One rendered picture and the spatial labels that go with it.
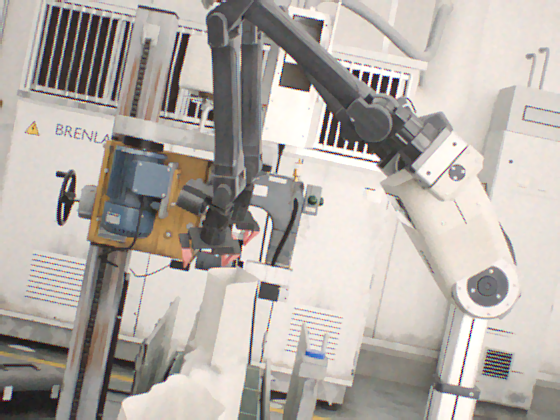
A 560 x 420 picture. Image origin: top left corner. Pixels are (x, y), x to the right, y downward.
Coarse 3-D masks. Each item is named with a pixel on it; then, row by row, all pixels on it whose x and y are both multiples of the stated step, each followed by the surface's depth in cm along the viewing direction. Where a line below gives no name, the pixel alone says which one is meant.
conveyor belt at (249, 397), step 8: (176, 360) 461; (176, 368) 445; (248, 368) 475; (256, 368) 479; (248, 376) 459; (256, 376) 462; (248, 384) 443; (256, 384) 446; (248, 392) 428; (256, 392) 431; (240, 400) 413; (248, 400) 414; (256, 400) 417; (240, 408) 399; (248, 408) 402; (256, 408) 404; (240, 416) 387; (248, 416) 389; (256, 416) 392
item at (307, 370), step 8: (304, 352) 298; (304, 360) 291; (312, 360) 291; (320, 360) 291; (304, 368) 292; (312, 368) 292; (320, 368) 292; (304, 376) 292; (312, 376) 292; (320, 376) 292
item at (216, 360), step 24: (216, 288) 263; (240, 288) 263; (216, 312) 260; (240, 312) 266; (216, 336) 253; (240, 336) 269; (192, 360) 265; (216, 360) 257; (240, 360) 273; (216, 384) 259; (240, 384) 279
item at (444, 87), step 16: (432, 64) 605; (448, 64) 601; (432, 80) 605; (448, 80) 602; (464, 80) 604; (416, 96) 604; (432, 96) 604; (448, 96) 602; (464, 96) 607; (416, 112) 603; (432, 112) 603; (448, 112) 604
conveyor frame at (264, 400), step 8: (176, 344) 480; (168, 360) 444; (168, 368) 456; (264, 368) 489; (168, 376) 429; (264, 376) 467; (264, 384) 447; (264, 392) 429; (264, 400) 412; (264, 408) 394; (264, 416) 380
